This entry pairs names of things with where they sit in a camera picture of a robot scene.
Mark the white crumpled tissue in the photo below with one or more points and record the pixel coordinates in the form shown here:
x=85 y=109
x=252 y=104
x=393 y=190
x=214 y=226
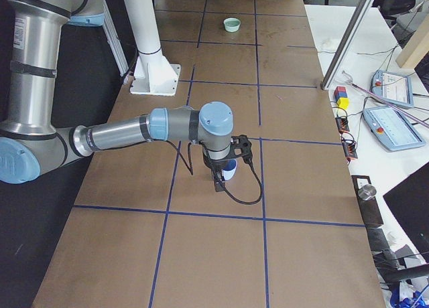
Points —
x=329 y=45

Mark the near robot teach pendant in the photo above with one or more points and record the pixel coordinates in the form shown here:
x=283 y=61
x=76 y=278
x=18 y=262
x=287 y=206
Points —
x=392 y=129

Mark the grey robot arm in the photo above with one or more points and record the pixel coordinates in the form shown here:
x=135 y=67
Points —
x=62 y=90

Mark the blue box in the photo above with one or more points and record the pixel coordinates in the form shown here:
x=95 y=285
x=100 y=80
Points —
x=338 y=97

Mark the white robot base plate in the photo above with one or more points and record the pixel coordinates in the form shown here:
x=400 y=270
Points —
x=155 y=80

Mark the red box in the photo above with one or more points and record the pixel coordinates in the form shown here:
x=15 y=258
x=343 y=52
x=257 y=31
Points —
x=340 y=90

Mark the wooden beam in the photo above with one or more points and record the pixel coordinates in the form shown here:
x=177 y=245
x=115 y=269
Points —
x=416 y=48

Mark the silver metal cylinder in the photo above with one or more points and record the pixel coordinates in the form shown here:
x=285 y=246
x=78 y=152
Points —
x=366 y=192

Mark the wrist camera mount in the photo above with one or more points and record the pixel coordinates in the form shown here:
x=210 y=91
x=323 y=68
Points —
x=241 y=147

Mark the robot teach pendant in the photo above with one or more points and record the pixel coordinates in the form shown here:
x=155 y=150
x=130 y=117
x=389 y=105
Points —
x=392 y=87
x=392 y=129

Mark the grey aluminium camera post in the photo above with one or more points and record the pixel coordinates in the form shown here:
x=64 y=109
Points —
x=353 y=26

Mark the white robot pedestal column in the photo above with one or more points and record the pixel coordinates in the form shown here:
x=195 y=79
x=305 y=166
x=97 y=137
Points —
x=143 y=23

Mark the black monitor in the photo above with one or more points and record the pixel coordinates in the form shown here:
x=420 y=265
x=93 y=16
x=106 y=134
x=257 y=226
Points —
x=408 y=202

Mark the blue-grey plastic cup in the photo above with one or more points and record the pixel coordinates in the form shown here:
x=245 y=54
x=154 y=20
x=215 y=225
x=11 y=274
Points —
x=229 y=169

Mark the light green bowl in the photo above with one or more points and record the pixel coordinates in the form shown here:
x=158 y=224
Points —
x=232 y=24

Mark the far robot teach pendant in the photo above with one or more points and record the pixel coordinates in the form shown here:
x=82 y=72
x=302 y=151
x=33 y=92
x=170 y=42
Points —
x=392 y=87

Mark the yellow box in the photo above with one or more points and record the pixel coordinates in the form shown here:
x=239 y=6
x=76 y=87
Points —
x=343 y=102

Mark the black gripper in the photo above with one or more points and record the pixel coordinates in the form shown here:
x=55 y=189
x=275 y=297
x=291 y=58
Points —
x=213 y=164

